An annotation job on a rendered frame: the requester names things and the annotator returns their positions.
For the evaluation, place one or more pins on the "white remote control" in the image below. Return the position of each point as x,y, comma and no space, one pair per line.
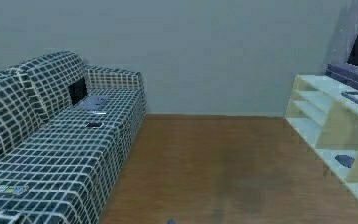
97,113

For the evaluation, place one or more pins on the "black mobile phone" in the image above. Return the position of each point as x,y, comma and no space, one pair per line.
94,125

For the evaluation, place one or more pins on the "grey open laptop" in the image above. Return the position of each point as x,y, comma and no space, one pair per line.
87,100

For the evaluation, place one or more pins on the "black white checked sofa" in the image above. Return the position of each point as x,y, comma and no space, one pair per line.
63,156

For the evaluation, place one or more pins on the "pale green shelf unit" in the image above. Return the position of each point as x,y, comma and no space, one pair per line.
337,126

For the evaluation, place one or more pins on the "dark grey flat box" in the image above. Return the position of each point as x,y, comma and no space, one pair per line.
345,160

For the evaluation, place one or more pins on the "colourful flat book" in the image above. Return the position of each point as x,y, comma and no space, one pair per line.
8,189

